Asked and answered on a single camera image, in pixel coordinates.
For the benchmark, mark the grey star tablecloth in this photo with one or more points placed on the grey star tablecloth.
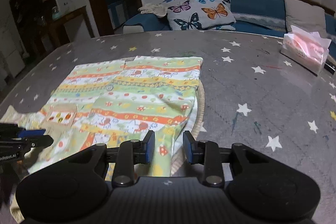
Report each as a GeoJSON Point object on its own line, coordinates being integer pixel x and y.
{"type": "Point", "coordinates": [250, 92]}

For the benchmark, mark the small black remote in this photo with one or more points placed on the small black remote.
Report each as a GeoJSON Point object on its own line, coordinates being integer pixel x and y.
{"type": "Point", "coordinates": [329, 66]}

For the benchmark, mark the crumpled beige cloth on sofa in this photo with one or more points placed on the crumpled beige cloth on sofa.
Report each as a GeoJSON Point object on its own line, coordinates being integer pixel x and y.
{"type": "Point", "coordinates": [158, 10]}

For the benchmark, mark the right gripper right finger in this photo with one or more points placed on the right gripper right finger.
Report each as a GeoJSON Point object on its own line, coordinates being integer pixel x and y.
{"type": "Point", "coordinates": [207, 154]}

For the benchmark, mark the butterfly print pillow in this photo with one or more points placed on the butterfly print pillow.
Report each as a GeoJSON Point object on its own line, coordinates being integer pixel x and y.
{"type": "Point", "coordinates": [199, 15]}

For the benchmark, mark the colourful patterned child garment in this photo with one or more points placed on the colourful patterned child garment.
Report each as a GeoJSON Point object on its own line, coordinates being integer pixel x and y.
{"type": "Point", "coordinates": [114, 101]}

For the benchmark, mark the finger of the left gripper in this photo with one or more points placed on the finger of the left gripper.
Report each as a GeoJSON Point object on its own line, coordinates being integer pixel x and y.
{"type": "Point", "coordinates": [12, 131]}
{"type": "Point", "coordinates": [23, 145]}

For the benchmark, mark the dark shelf cabinet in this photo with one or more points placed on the dark shelf cabinet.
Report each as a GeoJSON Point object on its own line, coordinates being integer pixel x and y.
{"type": "Point", "coordinates": [31, 18]}

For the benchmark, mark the beige cushion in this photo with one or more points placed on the beige cushion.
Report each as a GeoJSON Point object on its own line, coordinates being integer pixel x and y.
{"type": "Point", "coordinates": [308, 17]}

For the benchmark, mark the blue sofa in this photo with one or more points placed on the blue sofa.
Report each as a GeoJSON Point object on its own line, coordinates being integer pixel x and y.
{"type": "Point", "coordinates": [264, 17]}

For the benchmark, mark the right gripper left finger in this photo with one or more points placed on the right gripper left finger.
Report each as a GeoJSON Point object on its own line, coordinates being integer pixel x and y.
{"type": "Point", "coordinates": [129, 154]}

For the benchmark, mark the pink tissue pack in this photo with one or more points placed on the pink tissue pack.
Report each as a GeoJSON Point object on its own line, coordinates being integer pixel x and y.
{"type": "Point", "coordinates": [306, 48]}

